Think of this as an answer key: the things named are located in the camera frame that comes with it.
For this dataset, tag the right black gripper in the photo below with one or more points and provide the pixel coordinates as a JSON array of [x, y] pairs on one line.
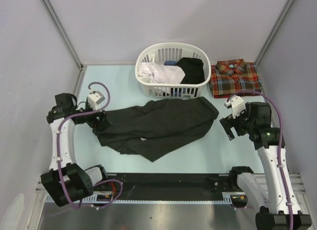
[[229, 122]]

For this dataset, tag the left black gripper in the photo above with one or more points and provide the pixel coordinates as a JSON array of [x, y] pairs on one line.
[[103, 122]]

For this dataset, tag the dark striped long sleeve shirt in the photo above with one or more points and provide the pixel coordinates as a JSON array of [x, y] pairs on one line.
[[157, 128]]

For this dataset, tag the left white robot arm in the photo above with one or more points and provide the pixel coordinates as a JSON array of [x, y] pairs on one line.
[[66, 182]]

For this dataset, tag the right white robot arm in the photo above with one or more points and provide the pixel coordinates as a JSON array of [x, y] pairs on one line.
[[277, 207]]

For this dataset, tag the red plaid folded shirt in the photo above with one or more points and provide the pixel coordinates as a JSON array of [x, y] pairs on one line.
[[231, 76]]

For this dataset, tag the black garment in basket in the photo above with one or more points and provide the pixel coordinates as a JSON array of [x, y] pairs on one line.
[[193, 69]]

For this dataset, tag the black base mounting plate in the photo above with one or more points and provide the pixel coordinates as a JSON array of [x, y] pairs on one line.
[[179, 187]]

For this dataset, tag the white shirt in basket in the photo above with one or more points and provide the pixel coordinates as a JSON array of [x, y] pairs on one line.
[[151, 72]]

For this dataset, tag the blue garment in basket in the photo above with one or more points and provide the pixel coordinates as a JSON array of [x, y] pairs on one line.
[[170, 63]]

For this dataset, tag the white plastic laundry basket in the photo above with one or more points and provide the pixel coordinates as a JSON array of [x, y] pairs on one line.
[[161, 52]]

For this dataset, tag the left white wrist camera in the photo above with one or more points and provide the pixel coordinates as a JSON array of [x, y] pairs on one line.
[[94, 99]]

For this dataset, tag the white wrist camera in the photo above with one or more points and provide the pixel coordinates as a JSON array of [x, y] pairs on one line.
[[94, 99], [237, 104]]

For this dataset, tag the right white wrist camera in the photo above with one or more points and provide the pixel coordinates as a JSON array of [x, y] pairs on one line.
[[237, 104]]

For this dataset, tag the left aluminium corner post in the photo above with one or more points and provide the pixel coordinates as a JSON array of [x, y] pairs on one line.
[[62, 32]]

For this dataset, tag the aluminium corner post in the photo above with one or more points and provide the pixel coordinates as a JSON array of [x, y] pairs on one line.
[[62, 32], [274, 30]]

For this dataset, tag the right aluminium corner post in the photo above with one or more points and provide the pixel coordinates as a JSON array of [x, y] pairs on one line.
[[274, 30]]

